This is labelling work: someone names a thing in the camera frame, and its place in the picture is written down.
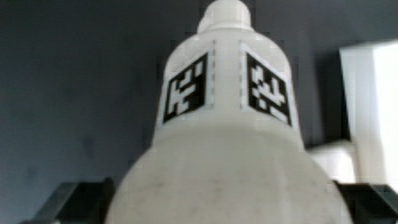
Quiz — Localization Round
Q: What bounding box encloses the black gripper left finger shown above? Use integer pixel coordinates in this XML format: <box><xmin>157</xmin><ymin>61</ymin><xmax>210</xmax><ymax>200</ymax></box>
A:
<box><xmin>18</xmin><ymin>178</ymin><xmax>116</xmax><ymax>224</ymax></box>

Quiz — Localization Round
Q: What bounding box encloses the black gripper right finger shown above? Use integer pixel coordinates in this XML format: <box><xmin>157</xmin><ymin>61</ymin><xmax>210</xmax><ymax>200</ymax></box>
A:
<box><xmin>336</xmin><ymin>182</ymin><xmax>398</xmax><ymax>224</ymax></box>

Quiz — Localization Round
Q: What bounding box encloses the white U-shaped frame fence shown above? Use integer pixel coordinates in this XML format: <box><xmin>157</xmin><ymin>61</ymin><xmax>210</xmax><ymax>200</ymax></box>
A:
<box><xmin>309</xmin><ymin>39</ymin><xmax>398</xmax><ymax>192</ymax></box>

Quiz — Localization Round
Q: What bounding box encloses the white lamp bulb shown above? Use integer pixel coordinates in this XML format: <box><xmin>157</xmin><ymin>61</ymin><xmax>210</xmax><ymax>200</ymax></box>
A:
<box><xmin>105</xmin><ymin>0</ymin><xmax>354</xmax><ymax>224</ymax></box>

